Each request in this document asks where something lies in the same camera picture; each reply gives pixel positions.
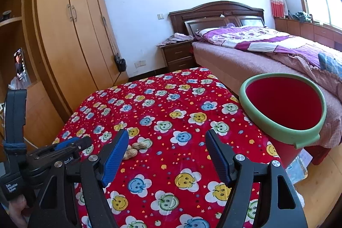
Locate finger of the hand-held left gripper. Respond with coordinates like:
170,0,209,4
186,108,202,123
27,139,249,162
55,136,93,156

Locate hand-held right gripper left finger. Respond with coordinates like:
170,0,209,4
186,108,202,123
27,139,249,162
27,129,129,228

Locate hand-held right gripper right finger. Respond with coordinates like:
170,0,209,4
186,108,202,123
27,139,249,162
205,129,309,228

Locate peanut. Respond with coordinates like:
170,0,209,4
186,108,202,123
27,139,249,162
123,145,139,160
132,139,153,150

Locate red bin with green rim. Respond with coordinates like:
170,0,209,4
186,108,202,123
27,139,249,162
239,72,327,170

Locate person's left hand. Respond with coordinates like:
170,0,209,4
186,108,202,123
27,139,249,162
8,196,30,228

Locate red flower printed blanket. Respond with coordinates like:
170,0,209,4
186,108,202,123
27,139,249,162
52,67,280,228

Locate white cloth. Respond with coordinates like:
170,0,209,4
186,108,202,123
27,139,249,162
294,188,306,207

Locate black hanging bag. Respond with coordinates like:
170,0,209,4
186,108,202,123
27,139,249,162
114,56,127,72

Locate bed with pink sheet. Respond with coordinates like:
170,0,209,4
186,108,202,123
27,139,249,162
192,26,342,164

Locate photo card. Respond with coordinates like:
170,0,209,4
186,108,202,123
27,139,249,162
13,48,28,81

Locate light wooden wardrobe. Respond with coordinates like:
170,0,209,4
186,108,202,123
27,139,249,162
20,0,129,116

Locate dark wooden nightstand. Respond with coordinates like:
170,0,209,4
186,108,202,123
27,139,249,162
158,40,198,74

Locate pink patterned clothes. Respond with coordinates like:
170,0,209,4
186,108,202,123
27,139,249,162
156,32,194,47

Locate wooden open shelf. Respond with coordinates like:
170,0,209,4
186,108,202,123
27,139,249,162
0,0,40,100

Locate pale pillow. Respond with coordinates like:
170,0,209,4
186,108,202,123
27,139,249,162
196,28,214,37

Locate purple and white quilt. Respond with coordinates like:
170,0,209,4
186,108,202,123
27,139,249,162
195,26,342,71

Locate dark wooden headboard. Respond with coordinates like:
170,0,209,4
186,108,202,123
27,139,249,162
169,1,265,43

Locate blue plaid cloth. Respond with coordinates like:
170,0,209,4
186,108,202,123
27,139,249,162
317,52,342,74

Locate low wooden cabinet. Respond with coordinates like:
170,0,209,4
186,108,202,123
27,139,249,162
274,17,342,52

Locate pile of dark clothes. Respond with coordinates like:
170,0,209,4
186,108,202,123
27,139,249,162
292,11,314,23

